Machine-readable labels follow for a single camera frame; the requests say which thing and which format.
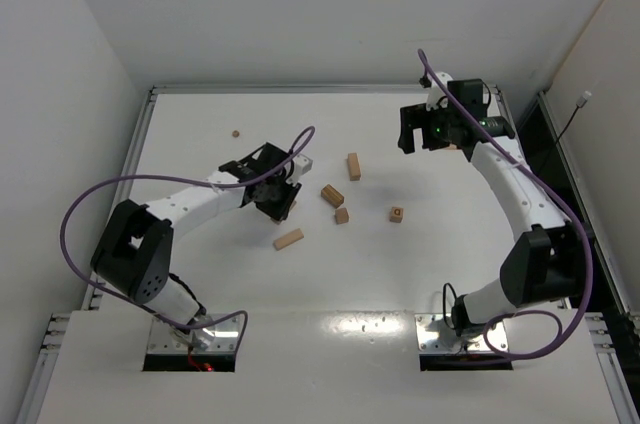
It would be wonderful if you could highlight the lettered wood cube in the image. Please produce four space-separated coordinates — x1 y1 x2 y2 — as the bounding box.
389 206 404 223

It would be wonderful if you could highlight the black wall cable with plug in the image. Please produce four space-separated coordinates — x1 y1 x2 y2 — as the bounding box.
554 90 593 145

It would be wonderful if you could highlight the aluminium table frame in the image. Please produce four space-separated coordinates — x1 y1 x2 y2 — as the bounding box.
37 86 638 423

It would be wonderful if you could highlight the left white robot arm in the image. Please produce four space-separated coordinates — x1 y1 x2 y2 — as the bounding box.
91 143 313 347

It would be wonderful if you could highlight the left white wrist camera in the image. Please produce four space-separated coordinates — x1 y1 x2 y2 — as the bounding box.
289 154 313 182

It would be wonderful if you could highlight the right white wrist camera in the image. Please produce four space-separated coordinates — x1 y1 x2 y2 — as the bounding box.
425 72 452 111

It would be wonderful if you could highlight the dark grained wood block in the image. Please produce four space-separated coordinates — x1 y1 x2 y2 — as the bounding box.
320 184 345 209

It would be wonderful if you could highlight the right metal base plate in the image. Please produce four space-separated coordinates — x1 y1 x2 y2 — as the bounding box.
414 313 495 357

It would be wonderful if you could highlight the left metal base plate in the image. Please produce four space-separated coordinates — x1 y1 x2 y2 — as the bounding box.
147 317 242 355

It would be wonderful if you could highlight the metal base plate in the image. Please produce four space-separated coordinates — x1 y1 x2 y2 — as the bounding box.
414 313 495 357
147 317 242 355

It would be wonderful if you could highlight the numbered wood cube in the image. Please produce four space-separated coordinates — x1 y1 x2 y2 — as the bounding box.
334 207 350 225

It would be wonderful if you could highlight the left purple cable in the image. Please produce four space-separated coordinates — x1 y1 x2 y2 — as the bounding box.
59 125 316 335

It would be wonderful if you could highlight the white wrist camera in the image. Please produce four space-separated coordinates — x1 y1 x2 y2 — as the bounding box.
425 72 452 111
289 154 313 182

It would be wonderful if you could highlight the long light wood block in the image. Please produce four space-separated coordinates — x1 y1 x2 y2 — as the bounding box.
271 200 297 225

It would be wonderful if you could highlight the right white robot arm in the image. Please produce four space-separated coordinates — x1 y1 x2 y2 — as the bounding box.
398 73 588 335

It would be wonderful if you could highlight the long pale wood block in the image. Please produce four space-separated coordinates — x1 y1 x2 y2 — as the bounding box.
273 228 304 251

